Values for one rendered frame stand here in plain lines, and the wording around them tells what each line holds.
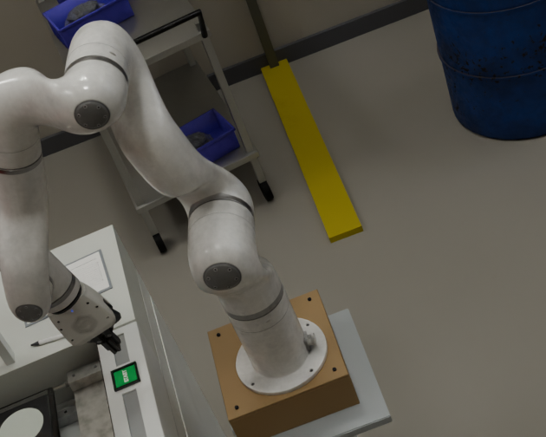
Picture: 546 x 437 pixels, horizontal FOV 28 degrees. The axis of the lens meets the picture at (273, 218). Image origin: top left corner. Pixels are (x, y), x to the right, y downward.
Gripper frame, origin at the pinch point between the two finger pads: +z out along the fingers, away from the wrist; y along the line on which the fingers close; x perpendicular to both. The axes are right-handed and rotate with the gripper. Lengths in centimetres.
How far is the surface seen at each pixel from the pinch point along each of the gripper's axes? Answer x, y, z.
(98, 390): 8.1, -13.2, 15.9
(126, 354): 6.9, -2.4, 10.5
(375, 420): -24, 35, 33
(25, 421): 5.9, -28.3, 10.5
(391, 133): 168, 70, 125
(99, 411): 2.2, -13.8, 15.8
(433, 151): 149, 80, 127
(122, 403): -6.5, -5.0, 9.5
